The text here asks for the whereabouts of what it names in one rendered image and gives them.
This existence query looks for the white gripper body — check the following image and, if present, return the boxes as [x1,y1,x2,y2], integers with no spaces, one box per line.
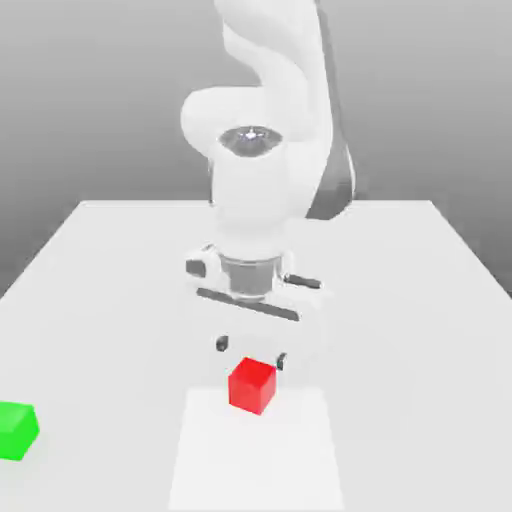
[194,286,306,352]

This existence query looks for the small red cube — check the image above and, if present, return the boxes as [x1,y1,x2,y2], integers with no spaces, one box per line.
[227,356,278,416]

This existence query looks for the small green cube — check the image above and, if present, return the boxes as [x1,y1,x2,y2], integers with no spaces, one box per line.
[0,401,41,463]

